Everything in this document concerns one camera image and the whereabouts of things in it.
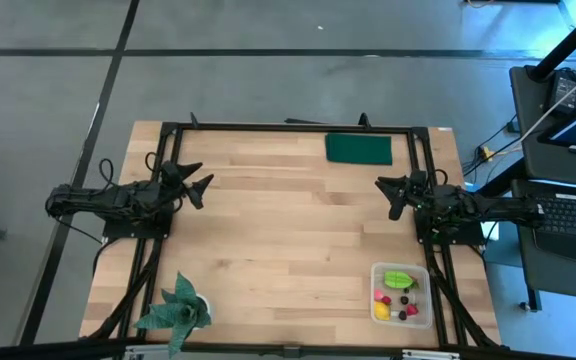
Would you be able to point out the pink strawberry toy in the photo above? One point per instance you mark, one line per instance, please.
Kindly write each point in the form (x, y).
(378, 295)

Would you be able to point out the clear plastic tupperware container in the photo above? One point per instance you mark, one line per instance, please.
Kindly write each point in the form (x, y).
(420, 322)

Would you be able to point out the white box beside table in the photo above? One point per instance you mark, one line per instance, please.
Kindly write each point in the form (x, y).
(491, 232)

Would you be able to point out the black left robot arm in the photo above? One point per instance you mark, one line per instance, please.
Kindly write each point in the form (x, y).
(108, 200)

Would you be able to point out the yellow plug connector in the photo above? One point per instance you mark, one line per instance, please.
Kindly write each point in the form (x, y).
(486, 152)

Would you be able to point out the black diagonal pole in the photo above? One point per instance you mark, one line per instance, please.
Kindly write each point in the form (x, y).
(568, 42)

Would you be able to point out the black front crossbar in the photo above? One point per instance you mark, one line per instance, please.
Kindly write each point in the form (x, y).
(43, 350)

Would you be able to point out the red cherry toy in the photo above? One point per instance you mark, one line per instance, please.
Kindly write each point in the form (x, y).
(387, 300)

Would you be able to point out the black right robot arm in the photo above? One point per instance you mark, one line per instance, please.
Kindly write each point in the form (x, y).
(493, 205)

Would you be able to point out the small red fruit toy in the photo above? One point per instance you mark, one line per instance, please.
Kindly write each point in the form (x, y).
(412, 310)

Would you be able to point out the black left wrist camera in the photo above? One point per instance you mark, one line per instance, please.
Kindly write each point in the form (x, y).
(169, 170)

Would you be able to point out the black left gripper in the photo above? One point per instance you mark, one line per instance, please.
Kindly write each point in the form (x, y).
(170, 192)

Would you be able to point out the black power adapter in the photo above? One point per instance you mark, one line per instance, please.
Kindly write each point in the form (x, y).
(563, 90)

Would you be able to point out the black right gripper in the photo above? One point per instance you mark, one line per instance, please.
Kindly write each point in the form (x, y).
(425, 197)

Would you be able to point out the dark round fruit toy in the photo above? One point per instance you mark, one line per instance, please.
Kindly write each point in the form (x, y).
(402, 315)
(404, 300)

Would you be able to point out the green folded cloth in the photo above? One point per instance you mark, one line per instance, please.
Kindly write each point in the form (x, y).
(359, 149)

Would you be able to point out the dark grey cart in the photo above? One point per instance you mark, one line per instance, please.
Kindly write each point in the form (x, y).
(528, 130)

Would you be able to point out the artificial green potted plant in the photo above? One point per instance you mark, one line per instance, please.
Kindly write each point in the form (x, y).
(180, 312)

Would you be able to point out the black aluminium table frame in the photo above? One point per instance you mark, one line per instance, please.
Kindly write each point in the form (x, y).
(293, 128)

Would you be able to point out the yellow lemon toy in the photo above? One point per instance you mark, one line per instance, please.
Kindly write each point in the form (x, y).
(381, 310)

